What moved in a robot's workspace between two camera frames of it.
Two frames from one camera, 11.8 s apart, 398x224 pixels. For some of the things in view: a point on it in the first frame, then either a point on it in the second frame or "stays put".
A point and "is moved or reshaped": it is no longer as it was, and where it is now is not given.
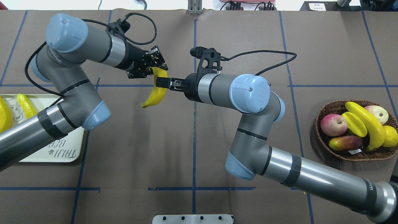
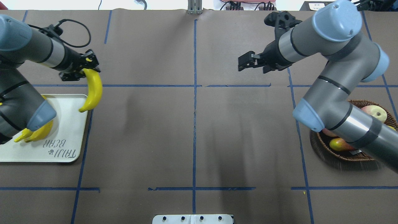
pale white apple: (380, 114) stays put
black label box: (327, 6) stays put
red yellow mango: (346, 143) stays put
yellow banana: (159, 94) is moved or reshaped
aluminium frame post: (195, 7) stays put
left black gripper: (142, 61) → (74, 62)
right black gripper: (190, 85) → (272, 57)
